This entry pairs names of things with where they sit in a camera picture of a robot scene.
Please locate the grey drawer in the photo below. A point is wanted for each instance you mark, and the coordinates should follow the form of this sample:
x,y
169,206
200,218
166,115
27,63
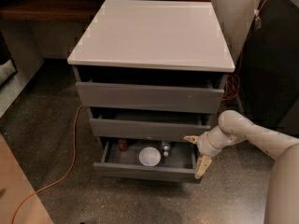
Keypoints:
x,y
147,125
179,166
195,93

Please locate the red soda can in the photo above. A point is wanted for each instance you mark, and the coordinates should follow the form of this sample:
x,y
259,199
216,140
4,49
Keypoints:
x,y
122,144

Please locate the dark chair with cushion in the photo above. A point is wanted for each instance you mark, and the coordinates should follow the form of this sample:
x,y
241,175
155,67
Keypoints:
x,y
7,66

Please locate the clear blue plastic bottle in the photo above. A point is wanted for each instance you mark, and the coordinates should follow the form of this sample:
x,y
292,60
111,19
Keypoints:
x,y
166,148

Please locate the white cabinet counter top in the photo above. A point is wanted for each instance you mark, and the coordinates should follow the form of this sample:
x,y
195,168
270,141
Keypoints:
x,y
169,35

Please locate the white bowl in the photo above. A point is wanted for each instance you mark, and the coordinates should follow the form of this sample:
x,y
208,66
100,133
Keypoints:
x,y
150,156

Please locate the grey middle drawer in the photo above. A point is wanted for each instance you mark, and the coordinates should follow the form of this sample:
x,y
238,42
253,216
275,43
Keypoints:
x,y
147,125

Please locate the grey top drawer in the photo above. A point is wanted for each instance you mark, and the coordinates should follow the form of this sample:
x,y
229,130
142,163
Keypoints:
x,y
195,93

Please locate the grey bottom drawer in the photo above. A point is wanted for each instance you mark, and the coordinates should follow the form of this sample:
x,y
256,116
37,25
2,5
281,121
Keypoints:
x,y
179,166

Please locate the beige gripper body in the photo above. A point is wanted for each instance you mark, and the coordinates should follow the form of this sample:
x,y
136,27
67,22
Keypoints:
x,y
204,145

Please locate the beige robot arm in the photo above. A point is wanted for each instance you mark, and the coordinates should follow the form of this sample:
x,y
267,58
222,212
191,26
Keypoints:
x,y
282,203

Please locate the dark wooden shelf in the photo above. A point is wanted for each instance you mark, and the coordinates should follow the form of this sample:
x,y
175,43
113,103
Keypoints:
x,y
55,10

